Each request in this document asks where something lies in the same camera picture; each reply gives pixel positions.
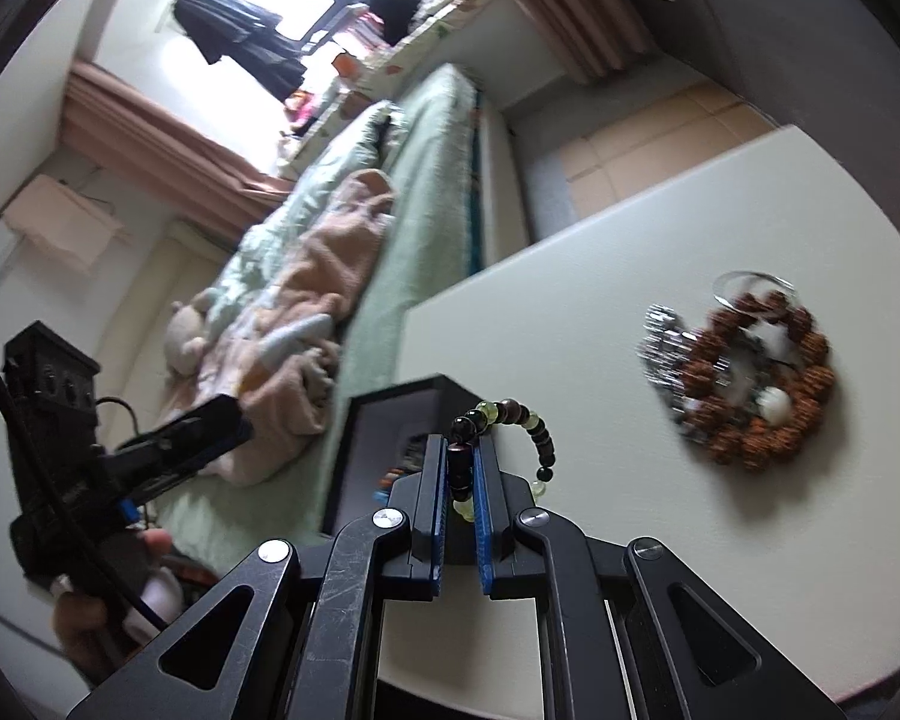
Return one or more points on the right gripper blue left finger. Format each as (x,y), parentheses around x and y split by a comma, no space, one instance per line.
(416,575)

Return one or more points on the blue flower jewelry in box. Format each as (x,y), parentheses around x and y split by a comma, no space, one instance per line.
(391,476)

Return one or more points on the floral window sill cushion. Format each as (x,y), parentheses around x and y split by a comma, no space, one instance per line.
(381,75)

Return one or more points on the pink cloth on wall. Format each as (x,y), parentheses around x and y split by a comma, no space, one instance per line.
(61,223)

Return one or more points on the person's left hand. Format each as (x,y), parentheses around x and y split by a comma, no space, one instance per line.
(80,621)

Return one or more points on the dark bead bracelet green accents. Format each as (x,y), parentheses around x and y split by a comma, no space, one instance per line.
(485,423)

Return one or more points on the pink fleece blanket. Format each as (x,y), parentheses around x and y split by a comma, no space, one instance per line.
(279,357)

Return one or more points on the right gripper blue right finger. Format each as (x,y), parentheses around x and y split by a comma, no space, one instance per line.
(507,569)

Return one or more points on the dark clothes hanging at window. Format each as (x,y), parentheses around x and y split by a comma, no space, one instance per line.
(247,34)

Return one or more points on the black square jewelry box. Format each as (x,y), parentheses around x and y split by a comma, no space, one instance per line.
(381,429)

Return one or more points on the beige stuffed toy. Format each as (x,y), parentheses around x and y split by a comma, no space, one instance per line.
(186,338)

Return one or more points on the white table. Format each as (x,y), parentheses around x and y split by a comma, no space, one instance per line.
(809,552)

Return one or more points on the left pink curtain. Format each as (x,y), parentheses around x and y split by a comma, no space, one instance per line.
(123,131)

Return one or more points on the bed with green sheet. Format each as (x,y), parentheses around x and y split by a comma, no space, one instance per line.
(436,240)

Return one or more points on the pale green quilt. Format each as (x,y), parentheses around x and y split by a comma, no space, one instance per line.
(363,144)

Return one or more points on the thin silver bangle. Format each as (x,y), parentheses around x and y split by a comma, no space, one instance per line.
(754,294)

